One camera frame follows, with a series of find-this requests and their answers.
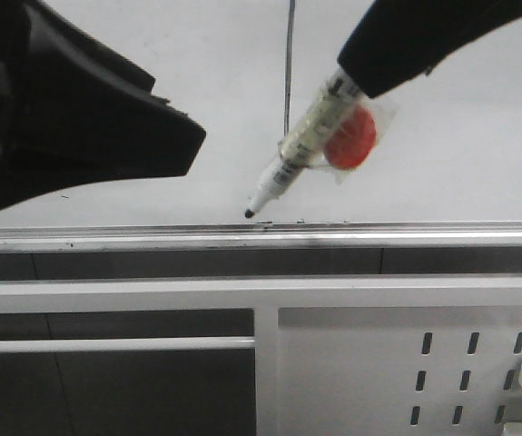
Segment red round magnet taped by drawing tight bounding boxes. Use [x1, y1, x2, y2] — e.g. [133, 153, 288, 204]
[317, 99, 399, 184]

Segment white metal pegboard rack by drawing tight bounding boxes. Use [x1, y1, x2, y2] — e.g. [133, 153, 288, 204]
[0, 275, 522, 435]

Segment white whiteboard marker black cap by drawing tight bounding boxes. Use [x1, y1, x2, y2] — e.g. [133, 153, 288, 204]
[244, 68, 363, 219]

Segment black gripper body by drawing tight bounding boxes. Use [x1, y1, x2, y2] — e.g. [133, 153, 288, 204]
[0, 1, 206, 211]

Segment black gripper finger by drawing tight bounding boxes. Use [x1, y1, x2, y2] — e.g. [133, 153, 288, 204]
[337, 0, 522, 98]

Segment white whiteboard with aluminium frame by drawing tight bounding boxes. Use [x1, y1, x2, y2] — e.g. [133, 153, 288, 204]
[0, 1, 522, 232]

